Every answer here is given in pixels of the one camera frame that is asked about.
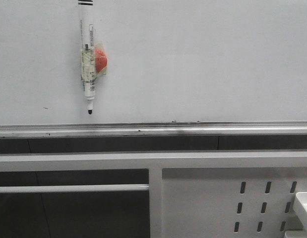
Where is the red round magnet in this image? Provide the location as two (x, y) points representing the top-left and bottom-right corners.
(95, 48), (108, 73)

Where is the white black whiteboard marker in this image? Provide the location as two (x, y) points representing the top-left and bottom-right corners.
(78, 0), (97, 115)

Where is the white whiteboard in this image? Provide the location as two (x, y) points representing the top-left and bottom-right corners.
(0, 0), (307, 138)

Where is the white perforated pegboard panel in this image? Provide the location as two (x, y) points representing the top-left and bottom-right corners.
(162, 168), (307, 238)

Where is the upper white plastic tray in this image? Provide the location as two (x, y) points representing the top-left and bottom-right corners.
(293, 192), (307, 233)

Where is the white metal stand frame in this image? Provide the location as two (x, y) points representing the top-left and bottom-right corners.
(0, 151), (307, 238)

